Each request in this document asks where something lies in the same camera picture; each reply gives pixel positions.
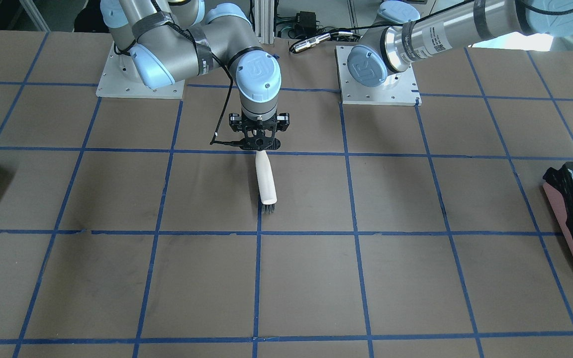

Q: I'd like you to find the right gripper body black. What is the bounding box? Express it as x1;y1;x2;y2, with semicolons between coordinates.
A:
229;112;289;151

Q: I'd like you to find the beige hand brush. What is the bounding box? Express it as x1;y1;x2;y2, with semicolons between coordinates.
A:
255;151;278;214

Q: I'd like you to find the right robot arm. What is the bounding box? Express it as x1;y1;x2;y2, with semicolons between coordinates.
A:
99;0;289;151

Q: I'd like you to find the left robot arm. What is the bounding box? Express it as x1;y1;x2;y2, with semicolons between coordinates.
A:
346;0;573;88

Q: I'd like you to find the aluminium frame post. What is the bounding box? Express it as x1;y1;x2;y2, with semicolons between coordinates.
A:
250;0;277;45

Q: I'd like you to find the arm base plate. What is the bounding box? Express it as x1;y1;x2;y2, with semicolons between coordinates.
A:
336;45;422;106
95;40;187;100

